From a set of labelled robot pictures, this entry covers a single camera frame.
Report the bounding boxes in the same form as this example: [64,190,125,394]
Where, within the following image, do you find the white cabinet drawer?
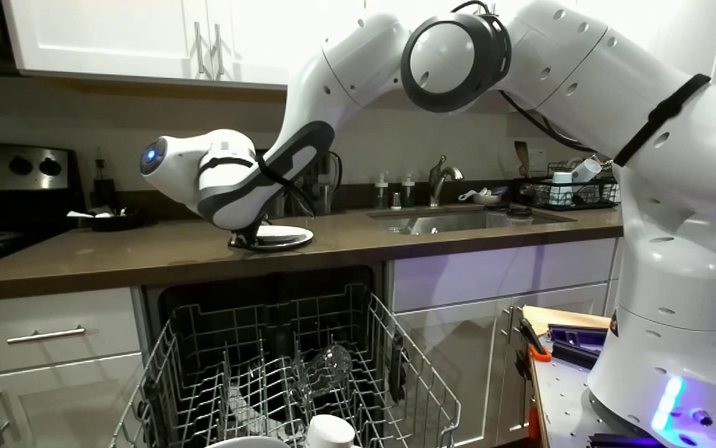
[0,284,147,378]

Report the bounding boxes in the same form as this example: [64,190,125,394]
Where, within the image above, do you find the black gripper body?
[225,211,273,251]

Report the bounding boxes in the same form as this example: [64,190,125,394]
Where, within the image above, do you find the black orange clamp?
[521,311,557,365]

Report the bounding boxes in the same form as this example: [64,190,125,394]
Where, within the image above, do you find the white dinner plate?
[248,222,319,247]
[206,433,291,448]
[245,237,317,253]

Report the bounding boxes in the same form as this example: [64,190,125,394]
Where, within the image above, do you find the soap dispenser bottle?
[401,171,420,207]
[373,171,394,211]

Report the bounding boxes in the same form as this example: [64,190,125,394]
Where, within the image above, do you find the black dish drying rack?
[514,154,628,211]

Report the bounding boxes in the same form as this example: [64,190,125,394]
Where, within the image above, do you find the clear drinking glass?
[289,336,353,403]

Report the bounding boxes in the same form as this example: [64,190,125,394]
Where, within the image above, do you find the yellow wooden board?
[521,304,614,336]

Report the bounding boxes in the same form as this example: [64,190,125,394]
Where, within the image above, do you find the white mug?
[302,410,360,448]

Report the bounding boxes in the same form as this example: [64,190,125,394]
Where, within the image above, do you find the white cabinet door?
[0,352,151,448]

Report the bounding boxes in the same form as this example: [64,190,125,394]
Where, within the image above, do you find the dark bottle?
[89,154,123,211]

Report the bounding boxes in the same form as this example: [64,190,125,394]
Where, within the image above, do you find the steel kitchen sink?
[368,205,577,238]

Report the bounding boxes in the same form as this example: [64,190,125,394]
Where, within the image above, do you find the chrome kitchen faucet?
[424,156,466,211]

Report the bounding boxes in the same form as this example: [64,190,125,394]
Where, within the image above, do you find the robot mounting table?
[521,332,716,448]

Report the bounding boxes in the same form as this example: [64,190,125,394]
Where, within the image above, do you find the wire dishwasher rack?
[108,284,466,448]

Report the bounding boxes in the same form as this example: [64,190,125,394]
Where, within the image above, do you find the white base cabinet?
[384,233,628,448]

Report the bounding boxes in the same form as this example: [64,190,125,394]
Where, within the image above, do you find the white upper cabinet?
[0,0,296,88]

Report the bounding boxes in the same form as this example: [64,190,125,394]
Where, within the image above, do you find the black stainless stove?
[0,139,84,280]

